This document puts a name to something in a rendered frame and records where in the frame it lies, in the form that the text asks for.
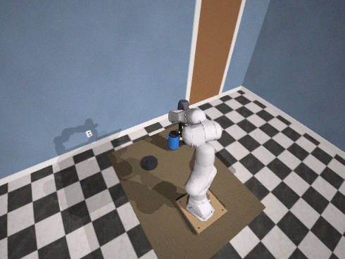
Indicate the black round disk with center stud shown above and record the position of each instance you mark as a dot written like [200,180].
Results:
[149,163]

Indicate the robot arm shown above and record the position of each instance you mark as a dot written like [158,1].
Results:
[198,132]

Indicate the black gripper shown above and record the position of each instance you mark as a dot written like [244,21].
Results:
[181,125]

